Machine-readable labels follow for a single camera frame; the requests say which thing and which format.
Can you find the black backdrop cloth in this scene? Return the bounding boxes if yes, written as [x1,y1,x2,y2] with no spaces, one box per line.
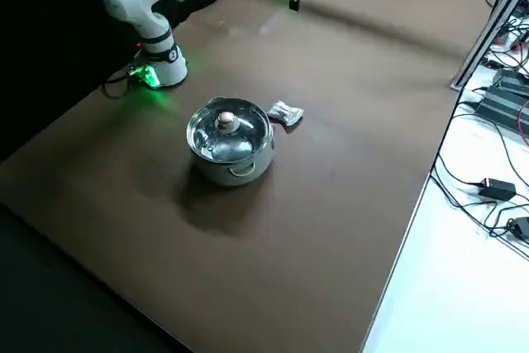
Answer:
[0,0,265,164]

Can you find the aluminium frame post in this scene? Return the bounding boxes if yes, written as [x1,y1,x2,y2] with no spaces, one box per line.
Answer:
[449,0,529,90]

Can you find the red and black cables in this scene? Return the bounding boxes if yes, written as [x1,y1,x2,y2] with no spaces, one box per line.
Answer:
[481,17,529,71]

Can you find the pale cooking pot with handles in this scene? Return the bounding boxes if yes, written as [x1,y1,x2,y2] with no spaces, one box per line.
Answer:
[186,96,277,188]

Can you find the black arm base cable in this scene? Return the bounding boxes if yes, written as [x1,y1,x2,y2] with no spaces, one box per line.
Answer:
[102,66,144,100]

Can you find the silver sponge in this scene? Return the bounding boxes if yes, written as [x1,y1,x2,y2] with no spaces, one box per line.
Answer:
[266,99,306,126]

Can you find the black power adapter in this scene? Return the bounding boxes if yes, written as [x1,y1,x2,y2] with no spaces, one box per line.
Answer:
[478,177,517,201]
[507,215,529,241]

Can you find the glass pot lid with knob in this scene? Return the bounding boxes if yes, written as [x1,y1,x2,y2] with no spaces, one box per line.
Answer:
[188,98,274,164]

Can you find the black power supply box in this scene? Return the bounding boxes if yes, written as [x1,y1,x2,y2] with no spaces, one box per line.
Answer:
[491,66,529,96]
[474,83,529,131]

